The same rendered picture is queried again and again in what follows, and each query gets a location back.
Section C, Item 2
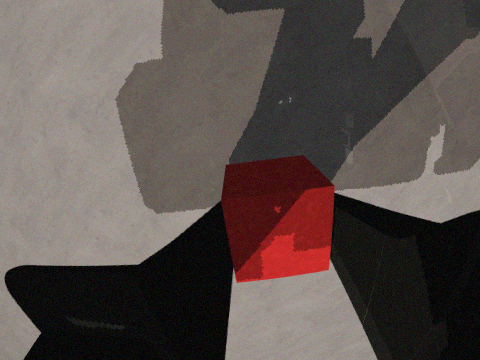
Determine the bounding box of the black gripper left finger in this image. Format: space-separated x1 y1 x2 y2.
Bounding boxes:
4 201 233 360

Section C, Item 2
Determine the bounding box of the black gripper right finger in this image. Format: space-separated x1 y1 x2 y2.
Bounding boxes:
329 193 480 360

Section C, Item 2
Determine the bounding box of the red block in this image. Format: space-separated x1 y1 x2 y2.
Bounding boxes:
221 156 335 283

